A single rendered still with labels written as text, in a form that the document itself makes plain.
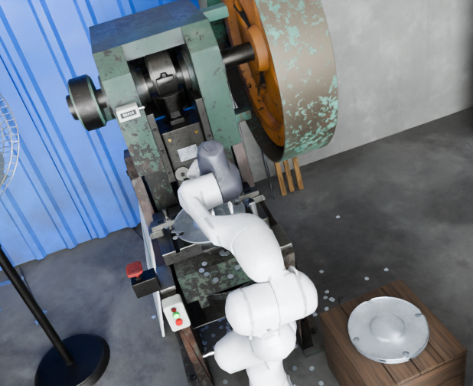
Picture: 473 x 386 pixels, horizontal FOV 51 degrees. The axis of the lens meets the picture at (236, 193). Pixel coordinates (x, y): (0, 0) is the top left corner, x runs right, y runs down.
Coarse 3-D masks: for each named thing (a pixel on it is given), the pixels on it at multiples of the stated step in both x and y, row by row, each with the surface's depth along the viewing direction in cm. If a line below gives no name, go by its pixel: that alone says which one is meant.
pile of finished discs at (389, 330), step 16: (368, 304) 199; (384, 304) 197; (400, 304) 195; (352, 320) 194; (368, 320) 192; (384, 320) 190; (400, 320) 188; (416, 320) 188; (352, 336) 188; (368, 336) 186; (384, 336) 184; (400, 336) 183; (416, 336) 182; (368, 352) 181; (384, 352) 180; (400, 352) 178; (416, 352) 177
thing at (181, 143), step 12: (156, 120) 188; (168, 120) 182; (180, 120) 181; (192, 120) 181; (168, 132) 178; (180, 132) 179; (192, 132) 181; (168, 144) 180; (180, 144) 182; (192, 144) 183; (168, 156) 183; (180, 156) 184; (192, 156) 185; (180, 168) 185; (180, 180) 189
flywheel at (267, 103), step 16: (224, 0) 195; (240, 0) 185; (240, 16) 193; (256, 16) 171; (240, 32) 202; (256, 32) 173; (256, 48) 172; (240, 64) 209; (256, 64) 179; (272, 64) 172; (256, 80) 204; (272, 80) 179; (256, 96) 206; (272, 96) 187; (256, 112) 207; (272, 112) 195; (272, 128) 191
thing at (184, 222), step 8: (216, 208) 200; (224, 208) 200; (240, 208) 198; (176, 216) 202; (184, 216) 202; (176, 224) 198; (184, 224) 197; (192, 224) 196; (176, 232) 194; (184, 232) 193; (192, 232) 192; (200, 232) 191; (184, 240) 189; (192, 240) 188; (200, 240) 187; (208, 240) 186
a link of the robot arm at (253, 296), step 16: (256, 288) 114; (240, 304) 112; (256, 304) 112; (272, 304) 112; (240, 320) 111; (256, 320) 112; (272, 320) 112; (256, 336) 119; (272, 336) 117; (288, 336) 118; (256, 352) 122; (272, 352) 117; (288, 352) 118
